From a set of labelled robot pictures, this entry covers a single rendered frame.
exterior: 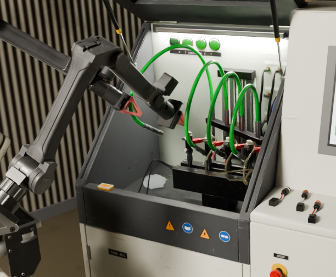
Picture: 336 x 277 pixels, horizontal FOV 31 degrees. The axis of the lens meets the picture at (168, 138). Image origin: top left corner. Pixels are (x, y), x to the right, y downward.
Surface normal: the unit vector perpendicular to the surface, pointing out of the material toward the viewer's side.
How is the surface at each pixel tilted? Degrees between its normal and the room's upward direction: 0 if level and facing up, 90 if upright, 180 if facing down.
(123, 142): 90
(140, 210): 90
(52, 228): 0
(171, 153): 90
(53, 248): 0
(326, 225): 0
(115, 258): 90
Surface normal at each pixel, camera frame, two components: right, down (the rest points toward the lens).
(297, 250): -0.51, 0.33
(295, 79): -0.51, 0.10
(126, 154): 0.86, 0.13
